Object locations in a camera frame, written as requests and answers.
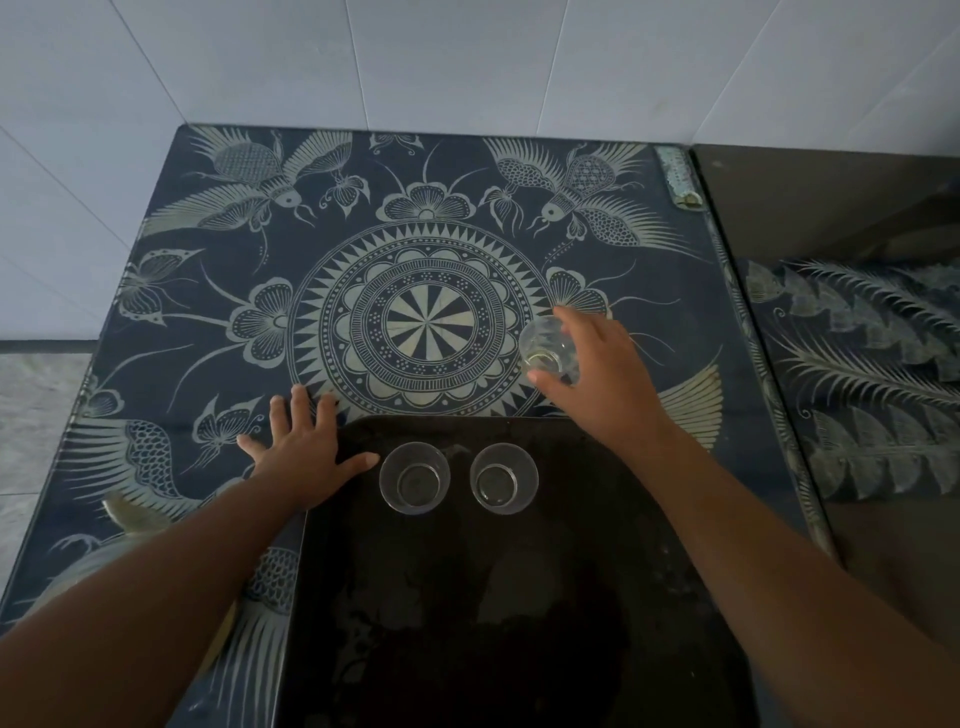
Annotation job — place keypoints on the person's right hand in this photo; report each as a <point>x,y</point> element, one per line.
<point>611,382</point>

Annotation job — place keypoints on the person's left hand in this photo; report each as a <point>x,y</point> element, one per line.
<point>304,461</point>

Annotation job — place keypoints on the person's left middle finger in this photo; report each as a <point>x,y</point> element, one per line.
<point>302,414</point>

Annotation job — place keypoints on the person's right thumb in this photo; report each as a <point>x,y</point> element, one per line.
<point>549,382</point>

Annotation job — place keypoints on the person's left little finger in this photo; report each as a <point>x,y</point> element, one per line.
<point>253,450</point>

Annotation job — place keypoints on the person's left thumb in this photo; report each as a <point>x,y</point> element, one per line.
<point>358,465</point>

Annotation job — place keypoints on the clear glass cup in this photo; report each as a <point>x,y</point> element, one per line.
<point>414,478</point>
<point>503,478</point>
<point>546,346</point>

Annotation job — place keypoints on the person's right forearm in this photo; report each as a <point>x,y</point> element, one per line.
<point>772,577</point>

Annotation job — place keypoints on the person's left forearm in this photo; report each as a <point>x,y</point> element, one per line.
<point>142,600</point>

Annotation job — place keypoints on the blue patterned tablecloth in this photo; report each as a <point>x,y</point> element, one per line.
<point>420,300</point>

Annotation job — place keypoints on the black glossy tray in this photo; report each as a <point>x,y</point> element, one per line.
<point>510,615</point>

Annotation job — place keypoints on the black glossy cabinet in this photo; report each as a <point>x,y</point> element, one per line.
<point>862,360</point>

